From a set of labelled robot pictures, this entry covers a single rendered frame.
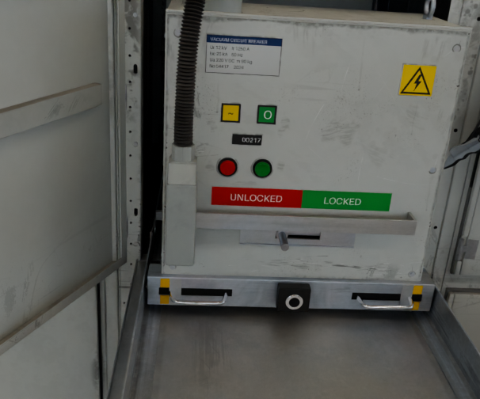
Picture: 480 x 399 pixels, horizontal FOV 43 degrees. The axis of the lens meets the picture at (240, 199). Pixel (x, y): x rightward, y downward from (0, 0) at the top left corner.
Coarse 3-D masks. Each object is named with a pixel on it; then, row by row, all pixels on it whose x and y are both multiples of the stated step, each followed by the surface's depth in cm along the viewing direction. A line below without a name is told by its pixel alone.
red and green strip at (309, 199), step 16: (224, 192) 108; (240, 192) 108; (256, 192) 108; (272, 192) 108; (288, 192) 108; (304, 192) 108; (320, 192) 109; (336, 192) 109; (352, 192) 109; (368, 192) 109; (320, 208) 110; (336, 208) 110; (352, 208) 110; (368, 208) 110; (384, 208) 110
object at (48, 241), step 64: (0, 0) 90; (64, 0) 102; (0, 64) 92; (64, 64) 105; (0, 128) 93; (64, 128) 109; (0, 192) 98; (64, 192) 113; (0, 256) 101; (64, 256) 117; (0, 320) 105
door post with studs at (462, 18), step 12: (456, 0) 116; (468, 0) 115; (456, 12) 117; (468, 12) 116; (456, 24) 117; (468, 24) 117; (468, 48) 119; (468, 60) 120; (468, 72) 121; (468, 84) 122; (456, 108) 124; (456, 120) 125; (456, 132) 126; (456, 144) 127; (444, 180) 130; (444, 192) 131; (444, 204) 132; (432, 228) 134; (432, 240) 135; (432, 252) 137
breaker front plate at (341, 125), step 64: (320, 64) 100; (384, 64) 100; (448, 64) 101; (192, 128) 103; (256, 128) 103; (320, 128) 104; (384, 128) 105; (448, 128) 105; (384, 192) 109; (256, 256) 113; (320, 256) 114; (384, 256) 115
